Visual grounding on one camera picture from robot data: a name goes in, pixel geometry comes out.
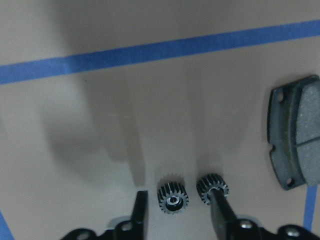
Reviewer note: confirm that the black bearing gear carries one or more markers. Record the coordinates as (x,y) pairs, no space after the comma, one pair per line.
(172,197)
(208,183)

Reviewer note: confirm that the grey brake pad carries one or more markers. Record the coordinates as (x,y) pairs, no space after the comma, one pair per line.
(293,130)

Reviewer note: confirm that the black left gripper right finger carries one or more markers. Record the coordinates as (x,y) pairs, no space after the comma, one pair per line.
(226,224)

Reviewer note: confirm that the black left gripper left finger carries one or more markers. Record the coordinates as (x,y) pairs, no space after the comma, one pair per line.
(134,228)

